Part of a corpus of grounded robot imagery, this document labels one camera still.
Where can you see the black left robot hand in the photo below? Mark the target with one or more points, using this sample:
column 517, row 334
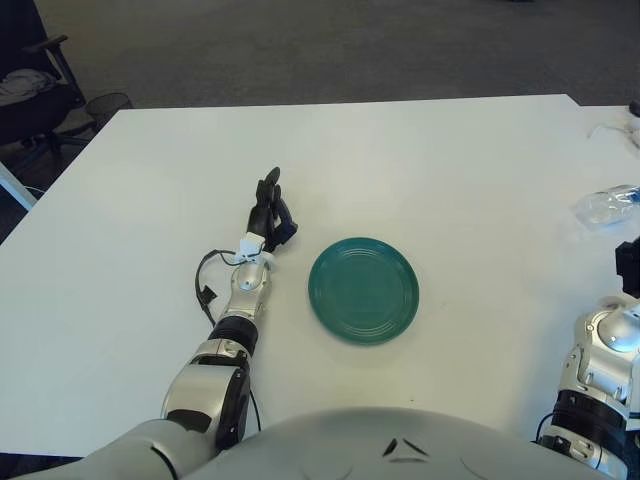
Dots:
column 262, row 217

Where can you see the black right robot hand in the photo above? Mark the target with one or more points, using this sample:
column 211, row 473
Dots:
column 630, row 265

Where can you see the clear bottle with blue cap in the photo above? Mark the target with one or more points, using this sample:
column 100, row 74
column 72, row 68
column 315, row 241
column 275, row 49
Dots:
column 600, row 205

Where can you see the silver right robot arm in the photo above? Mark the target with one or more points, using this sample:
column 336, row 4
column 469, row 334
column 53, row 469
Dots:
column 600, row 350

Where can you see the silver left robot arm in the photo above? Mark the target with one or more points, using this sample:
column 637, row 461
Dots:
column 247, row 287

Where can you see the green round plate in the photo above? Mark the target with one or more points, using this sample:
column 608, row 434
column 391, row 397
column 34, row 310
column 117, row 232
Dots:
column 364, row 291

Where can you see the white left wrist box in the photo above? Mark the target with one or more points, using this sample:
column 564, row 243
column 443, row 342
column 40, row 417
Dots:
column 251, row 245

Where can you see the black mesh wastebasket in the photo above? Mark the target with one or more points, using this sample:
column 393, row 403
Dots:
column 107, row 105

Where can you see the grey robot torso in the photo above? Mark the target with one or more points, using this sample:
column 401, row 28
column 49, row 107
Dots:
column 350, row 450

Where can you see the white furniture panel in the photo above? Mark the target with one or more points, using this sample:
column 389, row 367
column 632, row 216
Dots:
column 15, row 187

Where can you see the black office chair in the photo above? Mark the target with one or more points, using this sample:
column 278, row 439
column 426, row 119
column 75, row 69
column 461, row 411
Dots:
column 30, row 112

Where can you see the grey crumpled cloth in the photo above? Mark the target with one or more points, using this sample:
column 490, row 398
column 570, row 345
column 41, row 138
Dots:
column 22, row 82

